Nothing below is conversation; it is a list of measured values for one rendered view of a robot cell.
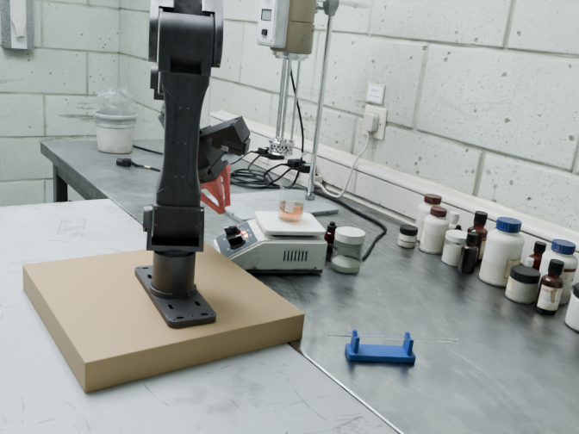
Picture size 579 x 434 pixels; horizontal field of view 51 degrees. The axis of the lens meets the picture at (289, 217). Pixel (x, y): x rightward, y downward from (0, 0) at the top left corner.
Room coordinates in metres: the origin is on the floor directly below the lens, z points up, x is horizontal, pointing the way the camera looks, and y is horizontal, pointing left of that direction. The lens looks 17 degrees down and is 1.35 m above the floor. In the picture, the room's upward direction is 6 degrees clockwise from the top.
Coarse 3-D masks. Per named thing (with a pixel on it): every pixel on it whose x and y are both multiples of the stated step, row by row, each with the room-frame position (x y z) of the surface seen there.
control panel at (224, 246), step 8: (248, 224) 1.15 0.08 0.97; (224, 232) 1.16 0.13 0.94; (240, 232) 1.13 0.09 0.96; (248, 232) 1.11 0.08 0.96; (216, 240) 1.14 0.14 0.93; (224, 240) 1.12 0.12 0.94; (248, 240) 1.08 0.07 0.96; (256, 240) 1.06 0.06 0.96; (224, 248) 1.09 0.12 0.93; (240, 248) 1.06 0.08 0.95
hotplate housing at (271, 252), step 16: (240, 224) 1.17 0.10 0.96; (256, 224) 1.15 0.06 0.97; (272, 240) 1.06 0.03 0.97; (288, 240) 1.07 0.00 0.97; (304, 240) 1.08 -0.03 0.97; (320, 240) 1.09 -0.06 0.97; (240, 256) 1.04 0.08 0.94; (256, 256) 1.05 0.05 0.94; (272, 256) 1.06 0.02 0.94; (288, 256) 1.07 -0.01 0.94; (304, 256) 1.08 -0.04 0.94; (320, 256) 1.08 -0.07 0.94; (256, 272) 1.05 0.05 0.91; (272, 272) 1.06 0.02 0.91; (288, 272) 1.07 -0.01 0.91; (304, 272) 1.08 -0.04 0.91; (320, 272) 1.09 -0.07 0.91
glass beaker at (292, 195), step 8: (280, 184) 1.14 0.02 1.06; (288, 184) 1.16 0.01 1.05; (296, 184) 1.16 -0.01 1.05; (280, 192) 1.13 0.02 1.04; (288, 192) 1.11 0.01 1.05; (296, 192) 1.11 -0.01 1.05; (304, 192) 1.13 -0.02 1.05; (280, 200) 1.13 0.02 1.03; (288, 200) 1.11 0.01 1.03; (296, 200) 1.11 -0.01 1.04; (304, 200) 1.13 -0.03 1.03; (280, 208) 1.12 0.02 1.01; (288, 208) 1.11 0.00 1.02; (296, 208) 1.12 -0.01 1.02; (280, 216) 1.12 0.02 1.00; (288, 216) 1.11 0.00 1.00; (296, 216) 1.12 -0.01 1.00
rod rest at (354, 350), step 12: (348, 348) 0.80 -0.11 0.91; (360, 348) 0.80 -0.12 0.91; (372, 348) 0.80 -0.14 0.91; (384, 348) 0.81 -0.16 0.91; (396, 348) 0.81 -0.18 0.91; (408, 348) 0.79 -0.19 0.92; (360, 360) 0.78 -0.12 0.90; (372, 360) 0.78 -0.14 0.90; (384, 360) 0.78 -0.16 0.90; (396, 360) 0.79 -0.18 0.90; (408, 360) 0.79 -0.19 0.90
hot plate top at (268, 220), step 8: (256, 216) 1.15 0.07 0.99; (264, 216) 1.14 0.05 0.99; (272, 216) 1.15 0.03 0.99; (304, 216) 1.17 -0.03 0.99; (312, 216) 1.18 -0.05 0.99; (264, 224) 1.10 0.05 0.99; (272, 224) 1.10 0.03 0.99; (280, 224) 1.11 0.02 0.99; (288, 224) 1.11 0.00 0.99; (296, 224) 1.12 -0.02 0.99; (304, 224) 1.12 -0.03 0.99; (312, 224) 1.13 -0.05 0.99; (320, 224) 1.13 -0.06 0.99; (272, 232) 1.06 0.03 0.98; (280, 232) 1.07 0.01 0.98; (288, 232) 1.07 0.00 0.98; (296, 232) 1.08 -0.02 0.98; (304, 232) 1.08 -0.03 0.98; (312, 232) 1.08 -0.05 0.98; (320, 232) 1.09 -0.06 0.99
